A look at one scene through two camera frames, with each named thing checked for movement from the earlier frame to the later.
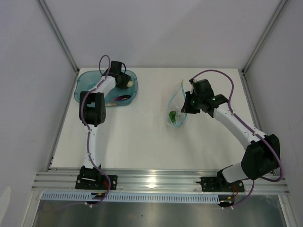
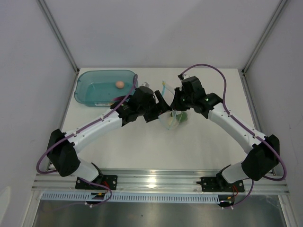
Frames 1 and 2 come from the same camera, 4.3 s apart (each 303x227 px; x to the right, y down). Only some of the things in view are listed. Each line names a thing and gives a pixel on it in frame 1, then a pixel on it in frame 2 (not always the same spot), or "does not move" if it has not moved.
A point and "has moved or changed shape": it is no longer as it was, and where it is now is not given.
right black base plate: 212,184 does not move
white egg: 130,83 to 171,120
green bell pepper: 172,116 to 182,117
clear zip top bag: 175,104 has moved or changed shape
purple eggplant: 122,97 does not move
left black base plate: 92,178 does not move
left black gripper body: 124,80 to 149,112
